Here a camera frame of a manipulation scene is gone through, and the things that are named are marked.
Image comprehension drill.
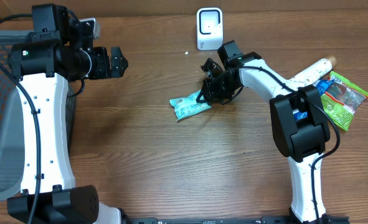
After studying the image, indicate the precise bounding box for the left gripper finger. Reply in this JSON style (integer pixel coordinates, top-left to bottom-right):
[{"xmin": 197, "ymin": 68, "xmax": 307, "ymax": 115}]
[
  {"xmin": 110, "ymin": 64, "xmax": 128, "ymax": 78},
  {"xmin": 110, "ymin": 47, "xmax": 128, "ymax": 66}
]

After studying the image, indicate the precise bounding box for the teal tissue pack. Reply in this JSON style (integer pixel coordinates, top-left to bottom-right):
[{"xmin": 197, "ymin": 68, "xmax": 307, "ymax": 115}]
[{"xmin": 169, "ymin": 90, "xmax": 211, "ymax": 120}]

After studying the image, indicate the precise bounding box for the blue snack bar wrapper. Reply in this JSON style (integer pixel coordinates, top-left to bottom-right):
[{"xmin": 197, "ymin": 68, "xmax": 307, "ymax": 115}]
[{"xmin": 293, "ymin": 79, "xmax": 334, "ymax": 121}]

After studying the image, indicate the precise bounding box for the white tube gold cap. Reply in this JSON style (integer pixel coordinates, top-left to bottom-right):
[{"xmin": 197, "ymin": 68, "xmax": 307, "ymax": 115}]
[{"xmin": 289, "ymin": 55, "xmax": 337, "ymax": 88}]

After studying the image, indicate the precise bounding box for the green snack bag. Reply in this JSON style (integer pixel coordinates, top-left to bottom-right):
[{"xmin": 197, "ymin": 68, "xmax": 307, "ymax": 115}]
[{"xmin": 321, "ymin": 71, "xmax": 368, "ymax": 131}]

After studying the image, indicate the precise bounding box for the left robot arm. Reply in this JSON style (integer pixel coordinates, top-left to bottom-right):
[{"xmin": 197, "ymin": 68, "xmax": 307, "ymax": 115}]
[{"xmin": 7, "ymin": 4, "xmax": 128, "ymax": 223}]

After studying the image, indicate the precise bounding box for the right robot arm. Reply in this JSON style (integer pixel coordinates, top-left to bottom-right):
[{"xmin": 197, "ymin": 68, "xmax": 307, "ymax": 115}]
[{"xmin": 197, "ymin": 40, "xmax": 333, "ymax": 223}]

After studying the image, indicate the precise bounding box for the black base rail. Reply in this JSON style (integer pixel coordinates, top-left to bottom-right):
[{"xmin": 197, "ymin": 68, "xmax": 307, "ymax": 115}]
[{"xmin": 118, "ymin": 214, "xmax": 350, "ymax": 224}]

